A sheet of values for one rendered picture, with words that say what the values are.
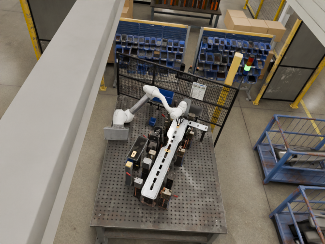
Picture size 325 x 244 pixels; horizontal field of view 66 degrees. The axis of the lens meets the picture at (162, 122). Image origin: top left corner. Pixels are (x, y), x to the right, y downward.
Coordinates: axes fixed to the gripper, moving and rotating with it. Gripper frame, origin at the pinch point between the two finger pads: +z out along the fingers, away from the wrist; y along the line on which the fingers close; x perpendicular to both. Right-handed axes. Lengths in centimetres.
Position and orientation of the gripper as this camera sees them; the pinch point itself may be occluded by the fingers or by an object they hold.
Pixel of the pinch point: (178, 124)
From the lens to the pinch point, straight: 356.2
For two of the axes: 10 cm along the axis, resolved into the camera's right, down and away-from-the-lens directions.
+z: -1.1, 6.8, 7.2
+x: 3.4, -6.6, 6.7
